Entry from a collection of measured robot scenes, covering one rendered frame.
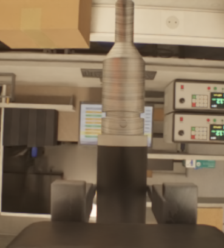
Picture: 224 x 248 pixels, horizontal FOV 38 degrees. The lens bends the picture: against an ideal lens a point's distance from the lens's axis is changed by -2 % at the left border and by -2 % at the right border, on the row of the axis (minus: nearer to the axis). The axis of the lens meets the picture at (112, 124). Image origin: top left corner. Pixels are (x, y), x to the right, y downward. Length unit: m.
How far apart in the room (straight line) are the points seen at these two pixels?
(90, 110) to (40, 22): 1.47
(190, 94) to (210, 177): 3.02
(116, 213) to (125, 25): 0.09
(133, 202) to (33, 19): 0.66
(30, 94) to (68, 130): 0.42
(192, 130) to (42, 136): 1.07
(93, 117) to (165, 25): 1.29
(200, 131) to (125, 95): 2.01
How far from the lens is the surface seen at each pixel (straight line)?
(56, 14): 0.77
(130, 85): 0.16
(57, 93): 2.65
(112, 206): 0.16
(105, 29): 1.00
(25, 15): 0.80
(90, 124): 2.19
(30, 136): 2.46
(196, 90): 2.18
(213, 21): 1.05
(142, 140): 0.16
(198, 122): 2.17
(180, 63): 2.01
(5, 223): 5.23
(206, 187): 5.07
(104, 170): 0.16
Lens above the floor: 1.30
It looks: 2 degrees down
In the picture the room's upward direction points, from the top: 178 degrees counter-clockwise
